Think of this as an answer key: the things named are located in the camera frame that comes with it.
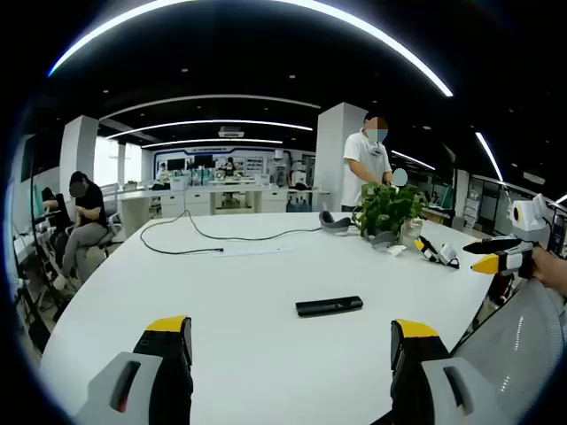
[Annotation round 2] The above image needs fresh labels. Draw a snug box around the dark grey handheld device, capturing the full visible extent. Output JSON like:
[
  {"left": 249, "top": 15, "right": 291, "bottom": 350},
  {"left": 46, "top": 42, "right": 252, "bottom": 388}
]
[{"left": 318, "top": 210, "right": 352, "bottom": 238}]

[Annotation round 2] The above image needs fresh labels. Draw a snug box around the white background counter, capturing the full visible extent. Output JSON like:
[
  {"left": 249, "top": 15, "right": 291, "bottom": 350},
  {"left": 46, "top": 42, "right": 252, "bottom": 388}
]
[{"left": 116, "top": 182, "right": 332, "bottom": 219}]

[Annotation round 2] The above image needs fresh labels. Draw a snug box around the grey curved headset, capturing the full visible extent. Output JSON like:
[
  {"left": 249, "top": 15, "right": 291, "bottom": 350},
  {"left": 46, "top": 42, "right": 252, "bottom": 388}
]
[{"left": 369, "top": 230, "right": 399, "bottom": 252}]

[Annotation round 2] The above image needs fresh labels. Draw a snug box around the idle hand-held gripper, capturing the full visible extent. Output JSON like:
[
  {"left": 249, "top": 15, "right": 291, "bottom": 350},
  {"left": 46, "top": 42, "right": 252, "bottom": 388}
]
[{"left": 413, "top": 236, "right": 462, "bottom": 271}]

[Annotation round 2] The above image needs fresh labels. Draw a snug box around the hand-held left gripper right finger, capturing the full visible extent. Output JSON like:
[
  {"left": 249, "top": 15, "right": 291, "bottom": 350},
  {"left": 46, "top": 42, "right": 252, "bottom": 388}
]
[{"left": 389, "top": 318, "right": 511, "bottom": 425}]

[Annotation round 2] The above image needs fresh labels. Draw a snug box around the black remote control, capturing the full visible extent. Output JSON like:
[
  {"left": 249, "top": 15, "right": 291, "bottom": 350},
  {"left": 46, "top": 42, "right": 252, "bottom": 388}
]
[{"left": 295, "top": 295, "right": 365, "bottom": 318}]

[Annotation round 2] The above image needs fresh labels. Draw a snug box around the swivel office chair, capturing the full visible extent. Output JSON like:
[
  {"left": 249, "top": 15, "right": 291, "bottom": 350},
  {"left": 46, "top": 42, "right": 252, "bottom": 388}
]
[{"left": 94, "top": 207, "right": 124, "bottom": 261}]

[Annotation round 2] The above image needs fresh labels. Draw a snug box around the ceiling light strip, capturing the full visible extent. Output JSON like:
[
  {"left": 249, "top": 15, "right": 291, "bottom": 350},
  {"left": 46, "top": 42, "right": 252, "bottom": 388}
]
[
  {"left": 105, "top": 119, "right": 315, "bottom": 140},
  {"left": 98, "top": 93, "right": 322, "bottom": 121},
  {"left": 474, "top": 131, "right": 505, "bottom": 183},
  {"left": 47, "top": 0, "right": 454, "bottom": 98}
]

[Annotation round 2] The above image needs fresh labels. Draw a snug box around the black cable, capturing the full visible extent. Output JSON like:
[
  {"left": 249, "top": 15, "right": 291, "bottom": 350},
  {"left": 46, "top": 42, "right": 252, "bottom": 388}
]
[{"left": 139, "top": 209, "right": 323, "bottom": 257}]

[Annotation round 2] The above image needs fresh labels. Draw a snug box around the potted green plant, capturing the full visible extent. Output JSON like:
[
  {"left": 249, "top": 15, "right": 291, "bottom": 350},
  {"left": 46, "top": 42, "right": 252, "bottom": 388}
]
[{"left": 351, "top": 182, "right": 430, "bottom": 245}]

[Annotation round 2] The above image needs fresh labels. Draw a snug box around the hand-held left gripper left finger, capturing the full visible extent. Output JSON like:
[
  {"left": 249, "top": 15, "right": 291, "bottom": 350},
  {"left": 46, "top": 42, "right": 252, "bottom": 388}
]
[{"left": 74, "top": 314, "right": 194, "bottom": 425}]

